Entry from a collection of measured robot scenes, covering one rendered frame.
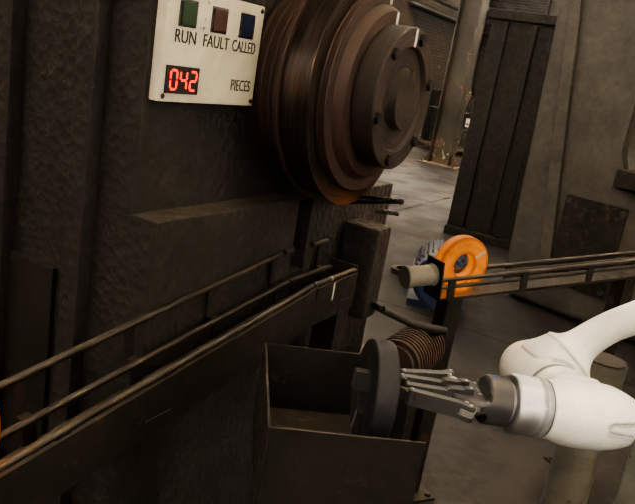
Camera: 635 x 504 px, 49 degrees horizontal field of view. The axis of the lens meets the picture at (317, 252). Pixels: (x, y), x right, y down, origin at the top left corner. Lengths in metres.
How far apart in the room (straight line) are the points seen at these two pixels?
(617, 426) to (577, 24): 3.20
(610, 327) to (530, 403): 0.26
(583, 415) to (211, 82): 0.80
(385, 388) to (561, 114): 3.26
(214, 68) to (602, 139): 3.04
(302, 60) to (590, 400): 0.74
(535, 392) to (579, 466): 1.04
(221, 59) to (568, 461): 1.45
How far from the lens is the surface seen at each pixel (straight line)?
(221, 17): 1.24
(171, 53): 1.16
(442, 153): 10.41
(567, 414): 1.11
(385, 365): 0.99
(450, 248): 1.85
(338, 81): 1.30
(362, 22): 1.36
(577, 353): 1.26
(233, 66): 1.29
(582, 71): 4.12
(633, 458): 2.14
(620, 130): 4.02
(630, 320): 1.27
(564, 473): 2.14
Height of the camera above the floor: 1.16
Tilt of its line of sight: 15 degrees down
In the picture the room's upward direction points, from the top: 10 degrees clockwise
